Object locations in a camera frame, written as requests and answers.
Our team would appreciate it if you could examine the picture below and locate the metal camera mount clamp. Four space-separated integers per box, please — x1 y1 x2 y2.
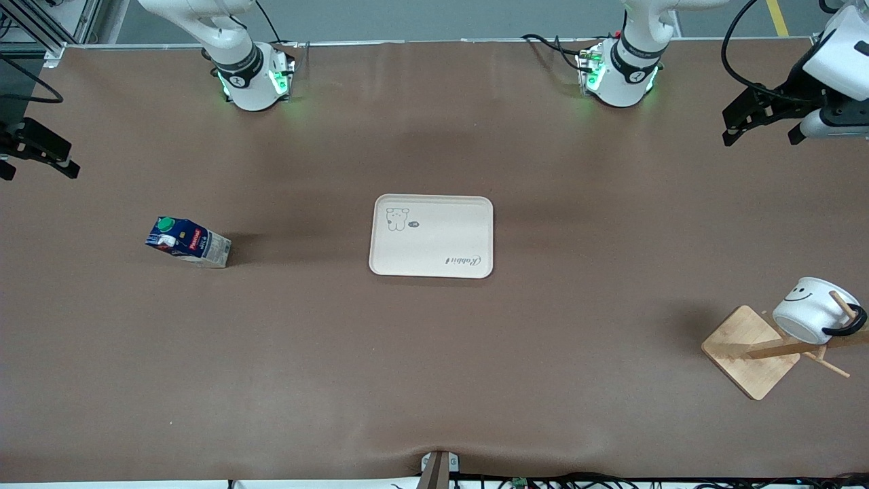
420 451 460 489

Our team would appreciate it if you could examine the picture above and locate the beige rabbit print tray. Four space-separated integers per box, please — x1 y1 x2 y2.
369 194 494 279

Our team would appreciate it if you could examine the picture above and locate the black base cable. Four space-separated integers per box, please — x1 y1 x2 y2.
255 0 303 69
521 33 586 69

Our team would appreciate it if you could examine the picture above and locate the wooden mug stand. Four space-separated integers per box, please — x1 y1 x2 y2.
701 291 869 401

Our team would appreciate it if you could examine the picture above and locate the aluminium frame profile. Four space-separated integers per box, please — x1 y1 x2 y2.
0 0 103 67

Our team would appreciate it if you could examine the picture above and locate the blue milk carton green cap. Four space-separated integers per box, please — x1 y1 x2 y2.
145 216 232 269

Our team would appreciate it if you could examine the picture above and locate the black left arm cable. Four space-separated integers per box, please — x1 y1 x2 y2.
720 0 826 104

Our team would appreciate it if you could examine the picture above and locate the black right base cable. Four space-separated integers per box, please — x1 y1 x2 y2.
255 0 303 69

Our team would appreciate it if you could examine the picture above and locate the black left base cable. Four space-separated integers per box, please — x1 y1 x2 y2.
521 33 586 69

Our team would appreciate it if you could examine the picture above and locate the brown table cover sheet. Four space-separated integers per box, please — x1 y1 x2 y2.
0 39 869 484

